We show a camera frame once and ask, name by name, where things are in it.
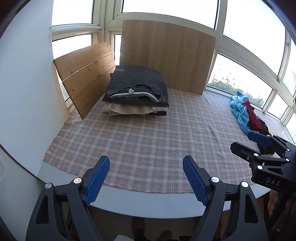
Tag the white window frame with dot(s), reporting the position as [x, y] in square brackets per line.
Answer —
[254, 50]

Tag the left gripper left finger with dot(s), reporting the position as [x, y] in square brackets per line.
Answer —
[48, 222]

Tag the black garment in pile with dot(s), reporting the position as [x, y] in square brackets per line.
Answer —
[158, 110]

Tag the dark grey hoodie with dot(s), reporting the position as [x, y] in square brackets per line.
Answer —
[137, 85]

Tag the light oak board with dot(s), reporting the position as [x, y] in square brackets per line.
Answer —
[183, 55]

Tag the cream knitted sweater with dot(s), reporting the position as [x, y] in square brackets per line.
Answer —
[125, 109]

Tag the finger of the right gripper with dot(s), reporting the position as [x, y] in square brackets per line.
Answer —
[259, 138]

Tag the pine plank panel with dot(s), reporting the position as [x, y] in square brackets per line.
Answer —
[85, 74]

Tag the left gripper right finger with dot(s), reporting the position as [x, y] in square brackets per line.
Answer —
[245, 220]

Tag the light blue garment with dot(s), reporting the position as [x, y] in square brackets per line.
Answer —
[240, 111]

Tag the pink plaid table cloth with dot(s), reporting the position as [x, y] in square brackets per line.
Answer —
[146, 151]

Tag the dark red garment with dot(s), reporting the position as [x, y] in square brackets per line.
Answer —
[255, 123]

